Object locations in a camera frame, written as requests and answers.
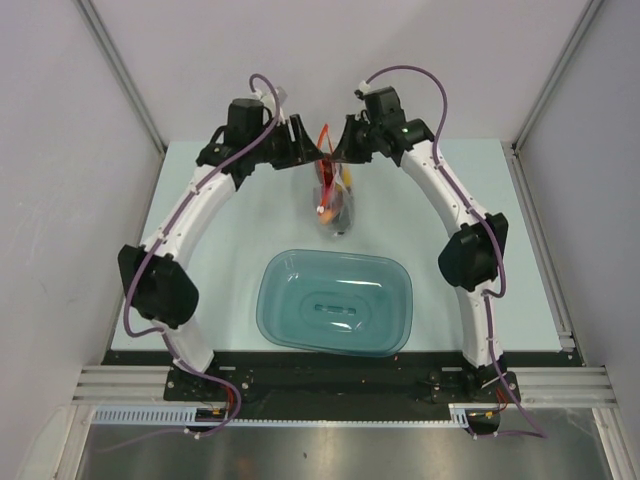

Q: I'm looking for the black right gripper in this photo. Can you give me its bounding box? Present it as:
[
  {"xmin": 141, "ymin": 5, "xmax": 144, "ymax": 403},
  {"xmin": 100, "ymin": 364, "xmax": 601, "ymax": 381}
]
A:
[{"xmin": 331, "ymin": 114, "xmax": 383, "ymax": 165}]

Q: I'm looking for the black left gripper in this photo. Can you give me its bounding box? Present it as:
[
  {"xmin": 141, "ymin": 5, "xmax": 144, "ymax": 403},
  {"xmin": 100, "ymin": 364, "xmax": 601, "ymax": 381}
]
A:
[{"xmin": 249, "ymin": 115, "xmax": 323, "ymax": 171}]

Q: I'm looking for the clear zip bag orange seal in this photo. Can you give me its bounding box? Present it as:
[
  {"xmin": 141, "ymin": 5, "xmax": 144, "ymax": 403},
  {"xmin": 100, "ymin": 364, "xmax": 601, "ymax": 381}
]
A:
[{"xmin": 313, "ymin": 123, "xmax": 355, "ymax": 237}]

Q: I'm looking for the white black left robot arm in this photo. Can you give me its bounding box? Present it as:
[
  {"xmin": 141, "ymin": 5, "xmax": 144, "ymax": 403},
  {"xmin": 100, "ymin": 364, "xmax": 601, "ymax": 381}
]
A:
[{"xmin": 117, "ymin": 93, "xmax": 323, "ymax": 400}]

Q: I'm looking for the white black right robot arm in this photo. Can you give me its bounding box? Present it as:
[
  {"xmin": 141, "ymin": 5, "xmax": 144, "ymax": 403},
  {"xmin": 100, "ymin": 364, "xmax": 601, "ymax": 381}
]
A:
[{"xmin": 331, "ymin": 83, "xmax": 509, "ymax": 401}]

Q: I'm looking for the teal transparent plastic tub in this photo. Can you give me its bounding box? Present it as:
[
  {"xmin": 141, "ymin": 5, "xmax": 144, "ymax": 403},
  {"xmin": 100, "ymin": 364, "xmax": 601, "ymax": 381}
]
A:
[{"xmin": 256, "ymin": 249, "xmax": 413, "ymax": 357}]

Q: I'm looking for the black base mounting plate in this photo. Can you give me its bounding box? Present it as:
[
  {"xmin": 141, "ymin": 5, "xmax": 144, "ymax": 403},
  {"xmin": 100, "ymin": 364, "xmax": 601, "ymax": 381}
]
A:
[{"xmin": 102, "ymin": 351, "xmax": 583, "ymax": 422}]

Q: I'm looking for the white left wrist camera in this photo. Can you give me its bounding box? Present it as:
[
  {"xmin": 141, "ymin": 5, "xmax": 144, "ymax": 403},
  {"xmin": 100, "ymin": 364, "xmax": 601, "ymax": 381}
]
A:
[{"xmin": 251, "ymin": 86, "xmax": 287, "ymax": 125}]

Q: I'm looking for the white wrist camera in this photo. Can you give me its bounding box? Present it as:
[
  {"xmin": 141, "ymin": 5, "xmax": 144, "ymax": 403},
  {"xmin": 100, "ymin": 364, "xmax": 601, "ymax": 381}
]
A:
[
  {"xmin": 251, "ymin": 86, "xmax": 287, "ymax": 125},
  {"xmin": 354, "ymin": 81, "xmax": 372, "ymax": 101}
]

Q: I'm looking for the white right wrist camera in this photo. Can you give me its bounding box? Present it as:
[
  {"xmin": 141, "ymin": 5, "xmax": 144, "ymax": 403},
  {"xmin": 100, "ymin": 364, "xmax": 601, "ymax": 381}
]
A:
[{"xmin": 354, "ymin": 81, "xmax": 372, "ymax": 101}]

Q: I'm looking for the aluminium corner rail left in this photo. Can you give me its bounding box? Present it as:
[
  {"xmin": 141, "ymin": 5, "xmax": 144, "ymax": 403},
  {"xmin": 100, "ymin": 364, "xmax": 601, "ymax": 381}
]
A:
[{"xmin": 72, "ymin": 0, "xmax": 168, "ymax": 156}]

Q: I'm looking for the aluminium corner rail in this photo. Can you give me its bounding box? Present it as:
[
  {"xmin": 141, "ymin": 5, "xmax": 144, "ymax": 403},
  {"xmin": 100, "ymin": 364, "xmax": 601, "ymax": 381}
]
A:
[
  {"xmin": 510, "ymin": 0, "xmax": 607, "ymax": 153},
  {"xmin": 72, "ymin": 0, "xmax": 168, "ymax": 156}
]

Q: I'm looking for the aluminium corner rail right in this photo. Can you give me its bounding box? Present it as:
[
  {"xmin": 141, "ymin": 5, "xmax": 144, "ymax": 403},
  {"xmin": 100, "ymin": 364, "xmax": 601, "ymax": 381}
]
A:
[{"xmin": 510, "ymin": 0, "xmax": 607, "ymax": 153}]

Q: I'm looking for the white slotted cable duct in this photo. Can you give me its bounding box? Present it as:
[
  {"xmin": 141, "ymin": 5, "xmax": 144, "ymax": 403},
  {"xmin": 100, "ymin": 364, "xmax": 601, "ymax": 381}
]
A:
[{"xmin": 92, "ymin": 402, "xmax": 474, "ymax": 429}]

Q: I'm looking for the aluminium front rail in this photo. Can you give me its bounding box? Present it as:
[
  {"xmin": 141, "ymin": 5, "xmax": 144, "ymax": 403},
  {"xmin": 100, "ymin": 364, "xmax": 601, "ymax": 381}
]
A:
[{"xmin": 73, "ymin": 366, "xmax": 617, "ymax": 408}]

